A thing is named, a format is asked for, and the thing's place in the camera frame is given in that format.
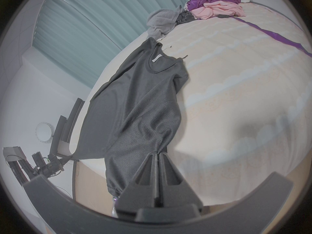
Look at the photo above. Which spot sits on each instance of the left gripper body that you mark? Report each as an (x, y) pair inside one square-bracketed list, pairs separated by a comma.
[(56, 166)]

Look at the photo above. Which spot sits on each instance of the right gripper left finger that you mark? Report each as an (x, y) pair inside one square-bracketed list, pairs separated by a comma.
[(141, 191)]

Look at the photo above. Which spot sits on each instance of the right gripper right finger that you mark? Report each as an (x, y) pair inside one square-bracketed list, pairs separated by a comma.
[(173, 191)]

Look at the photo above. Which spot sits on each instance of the black T-shirt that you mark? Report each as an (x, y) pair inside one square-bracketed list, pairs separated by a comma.
[(136, 101)]

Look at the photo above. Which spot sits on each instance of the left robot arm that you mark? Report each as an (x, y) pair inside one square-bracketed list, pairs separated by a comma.
[(24, 167)]

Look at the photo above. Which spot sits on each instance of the bed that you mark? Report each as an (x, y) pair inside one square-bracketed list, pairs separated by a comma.
[(231, 106)]

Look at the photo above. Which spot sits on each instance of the blue-green curtain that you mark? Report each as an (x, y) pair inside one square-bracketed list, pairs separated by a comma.
[(73, 45), (121, 8)]

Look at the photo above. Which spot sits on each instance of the grey garment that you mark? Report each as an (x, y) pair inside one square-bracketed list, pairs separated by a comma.
[(162, 21)]

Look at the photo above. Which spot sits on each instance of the black patterned garment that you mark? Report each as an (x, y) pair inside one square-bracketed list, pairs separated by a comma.
[(185, 17)]

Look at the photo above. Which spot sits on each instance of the dark olive garment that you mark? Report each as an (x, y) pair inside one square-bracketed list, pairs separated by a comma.
[(222, 15)]

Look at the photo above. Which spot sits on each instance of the pink garment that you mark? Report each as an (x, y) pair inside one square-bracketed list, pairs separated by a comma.
[(214, 10)]

